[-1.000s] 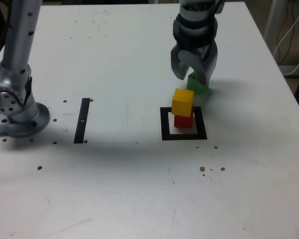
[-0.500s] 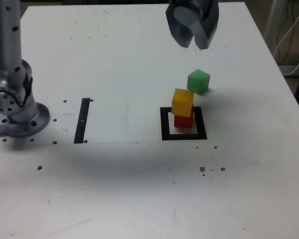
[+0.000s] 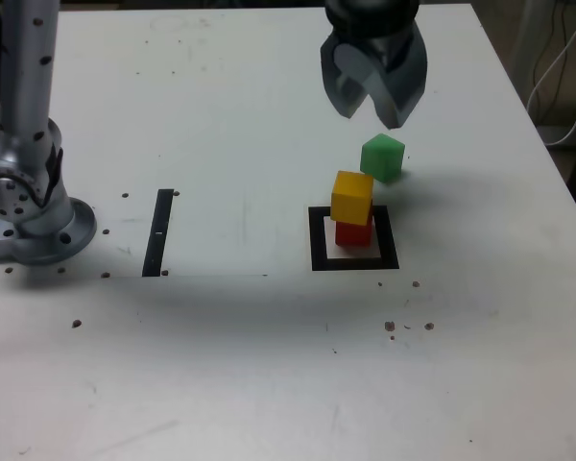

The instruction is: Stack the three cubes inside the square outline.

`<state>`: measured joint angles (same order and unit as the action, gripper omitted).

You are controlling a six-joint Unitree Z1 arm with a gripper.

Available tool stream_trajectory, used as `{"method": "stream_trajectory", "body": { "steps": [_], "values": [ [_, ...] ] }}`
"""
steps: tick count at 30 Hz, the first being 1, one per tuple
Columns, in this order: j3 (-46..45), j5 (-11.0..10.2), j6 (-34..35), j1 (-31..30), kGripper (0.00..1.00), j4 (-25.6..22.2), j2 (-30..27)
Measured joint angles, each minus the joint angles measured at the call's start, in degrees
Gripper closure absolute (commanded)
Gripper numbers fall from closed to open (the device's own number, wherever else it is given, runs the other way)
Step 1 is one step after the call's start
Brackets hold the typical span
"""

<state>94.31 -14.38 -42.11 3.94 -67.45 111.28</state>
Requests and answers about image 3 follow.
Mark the black tape square outline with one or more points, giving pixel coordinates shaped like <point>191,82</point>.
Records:
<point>355,265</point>

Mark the red cube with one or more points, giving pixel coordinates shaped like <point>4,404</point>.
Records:
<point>352,236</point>

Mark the green cube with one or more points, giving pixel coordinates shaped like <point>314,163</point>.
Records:
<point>381,158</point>

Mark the black tape strip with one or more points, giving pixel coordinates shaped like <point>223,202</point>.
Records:
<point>157,230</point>

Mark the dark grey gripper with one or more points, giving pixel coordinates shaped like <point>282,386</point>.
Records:
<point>391,50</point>

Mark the yellow cube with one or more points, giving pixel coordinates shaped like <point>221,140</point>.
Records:
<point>350,199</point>

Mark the white vertical post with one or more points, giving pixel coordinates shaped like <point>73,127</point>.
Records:
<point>523,29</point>

